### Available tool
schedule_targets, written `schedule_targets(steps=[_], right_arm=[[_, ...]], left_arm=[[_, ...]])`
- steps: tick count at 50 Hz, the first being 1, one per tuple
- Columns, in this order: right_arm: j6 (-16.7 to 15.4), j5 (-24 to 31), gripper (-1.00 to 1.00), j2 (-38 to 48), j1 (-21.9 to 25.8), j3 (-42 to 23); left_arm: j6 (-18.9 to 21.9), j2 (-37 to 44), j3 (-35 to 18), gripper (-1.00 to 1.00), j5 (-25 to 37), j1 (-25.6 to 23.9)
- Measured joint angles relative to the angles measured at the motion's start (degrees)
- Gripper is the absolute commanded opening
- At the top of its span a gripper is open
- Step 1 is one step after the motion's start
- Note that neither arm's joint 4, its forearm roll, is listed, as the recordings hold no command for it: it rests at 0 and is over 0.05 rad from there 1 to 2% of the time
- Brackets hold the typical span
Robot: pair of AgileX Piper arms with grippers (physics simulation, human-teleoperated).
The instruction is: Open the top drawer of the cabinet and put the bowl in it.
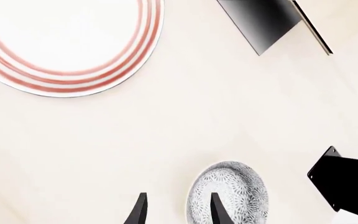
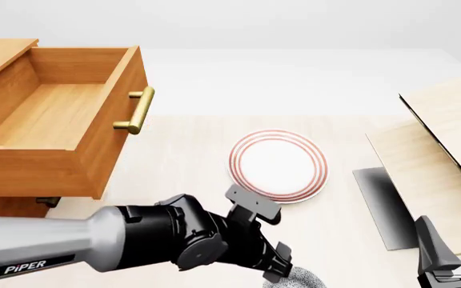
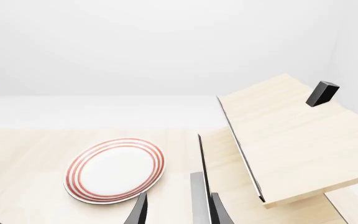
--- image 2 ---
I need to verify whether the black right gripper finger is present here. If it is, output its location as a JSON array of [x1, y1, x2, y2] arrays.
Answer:
[[415, 214, 461, 273]]

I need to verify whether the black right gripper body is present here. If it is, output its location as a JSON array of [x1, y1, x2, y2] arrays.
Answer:
[[416, 267, 461, 288]]

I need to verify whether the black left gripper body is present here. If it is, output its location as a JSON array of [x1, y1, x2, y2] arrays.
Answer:
[[261, 241, 295, 282]]

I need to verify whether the grey patterned bowl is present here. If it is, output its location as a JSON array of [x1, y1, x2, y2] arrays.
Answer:
[[262, 264, 328, 288]]

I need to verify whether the open wooden drawer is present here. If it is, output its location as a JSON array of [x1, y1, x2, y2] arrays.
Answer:
[[0, 45, 150, 201]]

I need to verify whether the small flat plate on stalk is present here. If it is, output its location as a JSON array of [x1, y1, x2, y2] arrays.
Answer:
[[224, 183, 283, 226]]

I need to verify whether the pale wooden flat board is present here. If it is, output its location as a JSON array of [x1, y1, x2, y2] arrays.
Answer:
[[365, 118, 461, 257]]

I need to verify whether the white plate with red rings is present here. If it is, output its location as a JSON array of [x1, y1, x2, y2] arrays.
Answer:
[[226, 129, 330, 206]]

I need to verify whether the pale wooden board black edge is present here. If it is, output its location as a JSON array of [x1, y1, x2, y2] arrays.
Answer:
[[398, 68, 461, 209]]

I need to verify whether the brass drawer handle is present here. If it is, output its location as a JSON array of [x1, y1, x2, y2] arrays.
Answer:
[[112, 86, 156, 136]]

